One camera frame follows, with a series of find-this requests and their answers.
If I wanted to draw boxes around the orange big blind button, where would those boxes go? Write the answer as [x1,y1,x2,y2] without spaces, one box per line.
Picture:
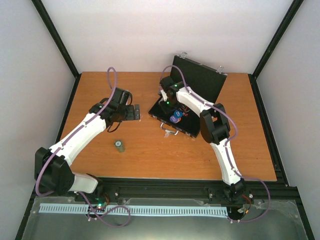
[169,115,180,124]

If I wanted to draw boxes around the green chip stack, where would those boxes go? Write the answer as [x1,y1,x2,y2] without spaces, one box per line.
[114,140,125,153]

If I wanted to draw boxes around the black poker set case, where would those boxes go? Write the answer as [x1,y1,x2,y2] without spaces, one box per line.
[148,52,228,138]

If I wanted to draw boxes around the blue small blind button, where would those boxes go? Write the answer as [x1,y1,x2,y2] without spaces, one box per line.
[173,110,184,118]

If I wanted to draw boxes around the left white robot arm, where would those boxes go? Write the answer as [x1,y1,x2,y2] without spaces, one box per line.
[34,87,140,202]

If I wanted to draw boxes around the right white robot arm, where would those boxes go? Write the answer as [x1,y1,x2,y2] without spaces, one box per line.
[160,76,245,203]

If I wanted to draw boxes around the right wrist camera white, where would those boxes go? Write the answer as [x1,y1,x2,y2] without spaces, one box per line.
[160,89,168,101]

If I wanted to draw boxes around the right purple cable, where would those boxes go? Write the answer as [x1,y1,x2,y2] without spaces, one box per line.
[159,65,271,224]

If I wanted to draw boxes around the black aluminium frame rail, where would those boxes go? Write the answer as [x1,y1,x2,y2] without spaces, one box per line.
[32,176,301,208]

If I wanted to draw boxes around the light blue slotted cable duct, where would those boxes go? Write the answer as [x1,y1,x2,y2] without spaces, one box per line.
[38,203,228,218]

